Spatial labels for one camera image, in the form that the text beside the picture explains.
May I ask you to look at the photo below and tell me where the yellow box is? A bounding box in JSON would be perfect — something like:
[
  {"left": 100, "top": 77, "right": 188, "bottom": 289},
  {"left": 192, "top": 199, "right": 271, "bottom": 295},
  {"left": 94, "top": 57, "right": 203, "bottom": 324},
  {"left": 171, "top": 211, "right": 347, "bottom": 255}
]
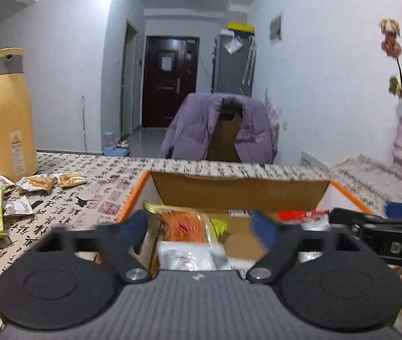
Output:
[{"left": 227, "top": 22, "right": 255, "bottom": 33}]

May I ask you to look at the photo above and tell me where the white folded umbrella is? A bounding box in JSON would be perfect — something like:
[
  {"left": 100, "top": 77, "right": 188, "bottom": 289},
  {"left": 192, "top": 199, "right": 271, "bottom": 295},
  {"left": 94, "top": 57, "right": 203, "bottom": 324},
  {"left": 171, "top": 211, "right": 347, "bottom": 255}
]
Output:
[{"left": 242, "top": 37, "right": 257, "bottom": 86}]

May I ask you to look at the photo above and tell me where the grey refrigerator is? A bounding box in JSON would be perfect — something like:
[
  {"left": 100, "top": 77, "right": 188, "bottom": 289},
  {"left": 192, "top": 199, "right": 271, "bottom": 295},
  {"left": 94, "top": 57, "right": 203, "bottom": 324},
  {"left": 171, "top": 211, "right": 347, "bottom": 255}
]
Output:
[{"left": 211, "top": 33, "right": 257, "bottom": 97}]

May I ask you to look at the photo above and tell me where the brown chair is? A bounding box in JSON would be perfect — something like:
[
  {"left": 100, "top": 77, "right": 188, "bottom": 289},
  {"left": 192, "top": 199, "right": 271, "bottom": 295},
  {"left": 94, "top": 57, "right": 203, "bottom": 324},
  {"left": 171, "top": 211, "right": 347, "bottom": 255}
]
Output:
[{"left": 206, "top": 96, "right": 244, "bottom": 163}]

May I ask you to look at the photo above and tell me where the clear plastic bag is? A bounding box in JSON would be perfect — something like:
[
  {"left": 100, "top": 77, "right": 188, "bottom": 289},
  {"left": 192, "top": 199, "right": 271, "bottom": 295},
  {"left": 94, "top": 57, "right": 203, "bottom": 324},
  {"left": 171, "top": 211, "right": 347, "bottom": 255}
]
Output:
[{"left": 224, "top": 35, "right": 243, "bottom": 54}]

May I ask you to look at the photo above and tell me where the orange cardboard box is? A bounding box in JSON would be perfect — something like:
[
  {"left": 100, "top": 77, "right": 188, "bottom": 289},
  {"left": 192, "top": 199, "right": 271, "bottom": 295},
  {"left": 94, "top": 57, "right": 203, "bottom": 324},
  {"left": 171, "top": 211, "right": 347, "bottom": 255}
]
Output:
[{"left": 97, "top": 170, "right": 386, "bottom": 277}]

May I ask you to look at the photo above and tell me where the small brown snack packet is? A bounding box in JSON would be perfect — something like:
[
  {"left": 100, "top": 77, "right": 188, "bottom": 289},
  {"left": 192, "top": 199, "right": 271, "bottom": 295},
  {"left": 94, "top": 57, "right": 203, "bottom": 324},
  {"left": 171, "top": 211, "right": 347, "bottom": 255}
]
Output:
[{"left": 57, "top": 172, "right": 86, "bottom": 188}]

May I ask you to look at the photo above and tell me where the grey patterned cloth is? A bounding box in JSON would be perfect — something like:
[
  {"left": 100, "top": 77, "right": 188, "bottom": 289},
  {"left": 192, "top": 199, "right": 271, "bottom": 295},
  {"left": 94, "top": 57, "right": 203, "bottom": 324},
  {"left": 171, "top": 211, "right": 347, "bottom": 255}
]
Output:
[{"left": 330, "top": 154, "right": 402, "bottom": 206}]

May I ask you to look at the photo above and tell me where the white radiator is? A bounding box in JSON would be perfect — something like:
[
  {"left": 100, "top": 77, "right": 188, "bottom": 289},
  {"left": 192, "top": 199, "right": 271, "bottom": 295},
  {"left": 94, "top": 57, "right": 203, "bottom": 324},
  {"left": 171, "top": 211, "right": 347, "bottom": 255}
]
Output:
[{"left": 299, "top": 150, "right": 329, "bottom": 169}]

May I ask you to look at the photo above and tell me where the purple puffer jacket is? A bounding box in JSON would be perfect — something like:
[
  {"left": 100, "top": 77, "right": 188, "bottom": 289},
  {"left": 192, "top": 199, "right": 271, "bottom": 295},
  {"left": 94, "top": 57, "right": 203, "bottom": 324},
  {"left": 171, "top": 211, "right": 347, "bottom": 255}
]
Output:
[{"left": 160, "top": 93, "right": 279, "bottom": 163}]

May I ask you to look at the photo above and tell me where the white wall panel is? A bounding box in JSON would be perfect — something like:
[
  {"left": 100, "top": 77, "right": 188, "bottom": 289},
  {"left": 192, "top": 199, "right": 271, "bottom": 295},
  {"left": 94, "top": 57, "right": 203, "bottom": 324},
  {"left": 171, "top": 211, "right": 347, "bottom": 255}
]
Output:
[{"left": 270, "top": 13, "right": 283, "bottom": 45}]

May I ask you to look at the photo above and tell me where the orange striped snack packet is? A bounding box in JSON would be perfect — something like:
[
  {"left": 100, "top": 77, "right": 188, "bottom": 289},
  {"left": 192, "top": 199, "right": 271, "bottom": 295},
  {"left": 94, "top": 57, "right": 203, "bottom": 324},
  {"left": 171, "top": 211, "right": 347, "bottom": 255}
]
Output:
[{"left": 144, "top": 200, "right": 228, "bottom": 245}]

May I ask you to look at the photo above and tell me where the pink paper bag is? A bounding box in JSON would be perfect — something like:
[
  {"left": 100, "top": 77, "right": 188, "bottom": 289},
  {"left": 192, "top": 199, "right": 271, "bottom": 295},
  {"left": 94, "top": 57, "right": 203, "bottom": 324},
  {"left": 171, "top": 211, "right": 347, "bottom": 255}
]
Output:
[{"left": 265, "top": 87, "right": 281, "bottom": 139}]

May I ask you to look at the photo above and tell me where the yellow thermos bottle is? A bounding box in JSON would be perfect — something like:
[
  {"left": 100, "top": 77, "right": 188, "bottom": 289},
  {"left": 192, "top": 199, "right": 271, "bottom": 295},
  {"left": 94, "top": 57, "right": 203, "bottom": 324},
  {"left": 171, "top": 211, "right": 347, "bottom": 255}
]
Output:
[{"left": 0, "top": 48, "right": 40, "bottom": 184}]

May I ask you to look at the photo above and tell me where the yellow green packet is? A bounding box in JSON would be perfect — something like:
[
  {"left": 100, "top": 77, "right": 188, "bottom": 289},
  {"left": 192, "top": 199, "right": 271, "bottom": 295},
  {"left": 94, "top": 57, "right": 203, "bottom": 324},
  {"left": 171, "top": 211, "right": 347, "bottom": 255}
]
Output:
[{"left": 210, "top": 218, "right": 229, "bottom": 238}]

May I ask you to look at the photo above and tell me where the red snack packet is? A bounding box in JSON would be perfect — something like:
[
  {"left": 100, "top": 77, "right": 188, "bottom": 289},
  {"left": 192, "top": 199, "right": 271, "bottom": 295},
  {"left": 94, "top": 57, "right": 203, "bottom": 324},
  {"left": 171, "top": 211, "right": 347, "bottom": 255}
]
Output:
[{"left": 278, "top": 211, "right": 329, "bottom": 231}]

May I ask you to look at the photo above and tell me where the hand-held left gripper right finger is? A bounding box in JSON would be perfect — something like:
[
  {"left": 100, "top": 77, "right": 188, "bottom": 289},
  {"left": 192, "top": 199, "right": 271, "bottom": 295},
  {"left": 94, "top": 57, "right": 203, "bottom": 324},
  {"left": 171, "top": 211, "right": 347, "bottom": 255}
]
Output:
[{"left": 245, "top": 211, "right": 364, "bottom": 284}]

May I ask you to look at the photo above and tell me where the dark brown entrance door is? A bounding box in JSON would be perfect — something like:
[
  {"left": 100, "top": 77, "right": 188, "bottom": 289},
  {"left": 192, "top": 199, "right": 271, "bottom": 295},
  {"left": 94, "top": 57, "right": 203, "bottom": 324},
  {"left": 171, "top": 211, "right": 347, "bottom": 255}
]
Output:
[{"left": 142, "top": 35, "right": 200, "bottom": 129}]

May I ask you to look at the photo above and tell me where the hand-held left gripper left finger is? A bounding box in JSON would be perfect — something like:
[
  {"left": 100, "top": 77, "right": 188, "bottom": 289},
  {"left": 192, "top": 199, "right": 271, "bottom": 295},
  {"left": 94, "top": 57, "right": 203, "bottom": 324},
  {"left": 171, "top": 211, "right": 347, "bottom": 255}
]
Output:
[{"left": 40, "top": 211, "right": 152, "bottom": 284}]

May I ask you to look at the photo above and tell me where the grey interior door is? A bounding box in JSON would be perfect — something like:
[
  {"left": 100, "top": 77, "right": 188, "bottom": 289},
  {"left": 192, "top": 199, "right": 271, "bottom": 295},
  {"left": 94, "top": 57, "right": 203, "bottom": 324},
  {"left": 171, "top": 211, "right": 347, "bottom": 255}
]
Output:
[{"left": 121, "top": 21, "right": 140, "bottom": 137}]

